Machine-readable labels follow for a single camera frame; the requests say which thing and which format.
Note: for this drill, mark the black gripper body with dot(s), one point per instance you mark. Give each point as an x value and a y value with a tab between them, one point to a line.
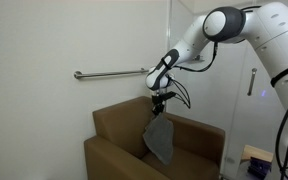
158	101

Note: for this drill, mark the brown leather couch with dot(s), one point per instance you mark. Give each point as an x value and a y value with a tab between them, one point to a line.
117	133

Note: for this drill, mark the metal wall towel bar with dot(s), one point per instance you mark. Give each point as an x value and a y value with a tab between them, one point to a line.
110	73

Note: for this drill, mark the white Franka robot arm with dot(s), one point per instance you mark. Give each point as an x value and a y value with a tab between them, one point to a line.
270	33

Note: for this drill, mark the grey towel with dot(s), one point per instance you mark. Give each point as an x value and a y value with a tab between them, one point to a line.
159	138

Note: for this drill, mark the glass shower door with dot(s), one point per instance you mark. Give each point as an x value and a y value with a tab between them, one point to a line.
230	110

